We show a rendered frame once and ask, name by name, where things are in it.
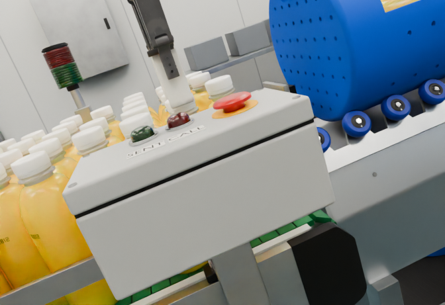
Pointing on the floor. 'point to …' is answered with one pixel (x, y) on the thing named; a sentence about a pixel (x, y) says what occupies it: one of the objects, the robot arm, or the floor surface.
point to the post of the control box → (240, 277)
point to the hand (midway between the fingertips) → (171, 79)
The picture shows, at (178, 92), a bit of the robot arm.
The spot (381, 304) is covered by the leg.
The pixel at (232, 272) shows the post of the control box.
